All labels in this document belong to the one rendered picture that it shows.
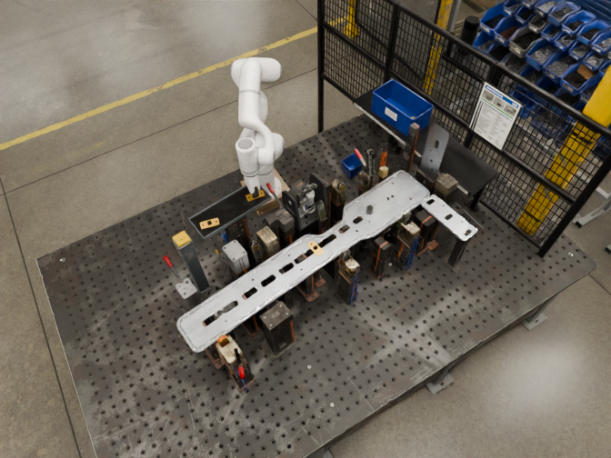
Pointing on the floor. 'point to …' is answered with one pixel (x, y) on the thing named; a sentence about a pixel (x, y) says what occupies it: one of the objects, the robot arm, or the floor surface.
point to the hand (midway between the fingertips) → (254, 192)
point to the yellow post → (601, 108)
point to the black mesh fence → (463, 103)
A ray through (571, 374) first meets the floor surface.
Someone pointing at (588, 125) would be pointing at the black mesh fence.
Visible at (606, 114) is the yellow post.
